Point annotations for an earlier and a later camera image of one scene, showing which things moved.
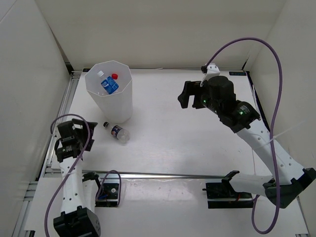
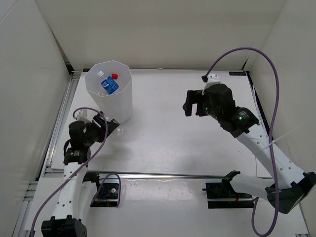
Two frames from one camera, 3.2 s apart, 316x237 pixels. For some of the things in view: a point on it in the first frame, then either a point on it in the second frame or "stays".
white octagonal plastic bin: (118, 106) stays
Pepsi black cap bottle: (122, 135) to (112, 125)
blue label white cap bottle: (109, 84) stays
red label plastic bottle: (114, 76) stays
